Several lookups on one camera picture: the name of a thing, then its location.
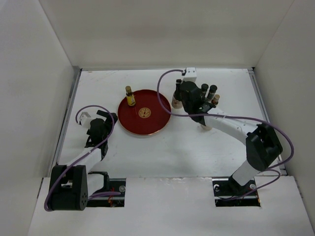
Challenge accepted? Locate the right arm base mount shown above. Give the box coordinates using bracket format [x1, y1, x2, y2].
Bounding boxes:
[212, 178, 260, 207]

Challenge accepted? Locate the small black cap spice bottle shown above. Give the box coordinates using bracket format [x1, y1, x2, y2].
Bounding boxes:
[201, 84, 209, 97]

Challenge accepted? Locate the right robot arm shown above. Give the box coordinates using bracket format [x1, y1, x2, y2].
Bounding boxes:
[174, 79, 283, 195]

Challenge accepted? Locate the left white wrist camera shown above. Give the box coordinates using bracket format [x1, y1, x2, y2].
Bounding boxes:
[79, 112, 93, 129]

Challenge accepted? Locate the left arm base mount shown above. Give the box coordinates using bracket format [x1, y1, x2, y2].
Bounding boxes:
[86, 172, 126, 208]

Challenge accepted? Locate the round black cap jar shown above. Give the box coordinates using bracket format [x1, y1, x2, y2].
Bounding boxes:
[171, 92, 183, 109]

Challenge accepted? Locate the round red lacquer tray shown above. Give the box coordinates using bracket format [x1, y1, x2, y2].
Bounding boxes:
[118, 89, 171, 136]

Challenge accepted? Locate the yellow label bottle cork cap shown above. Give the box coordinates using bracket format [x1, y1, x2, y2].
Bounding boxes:
[125, 86, 136, 106]

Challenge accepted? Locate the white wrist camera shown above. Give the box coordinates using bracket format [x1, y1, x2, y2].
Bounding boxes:
[79, 112, 93, 129]
[182, 67, 197, 83]

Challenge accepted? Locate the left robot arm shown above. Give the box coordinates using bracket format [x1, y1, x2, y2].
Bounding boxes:
[44, 108, 120, 211]

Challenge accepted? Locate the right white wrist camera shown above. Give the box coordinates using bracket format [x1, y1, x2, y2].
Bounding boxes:
[182, 67, 197, 83]

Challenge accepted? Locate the yellow cap white powder jar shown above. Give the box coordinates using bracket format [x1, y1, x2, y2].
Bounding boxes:
[201, 125, 212, 131]

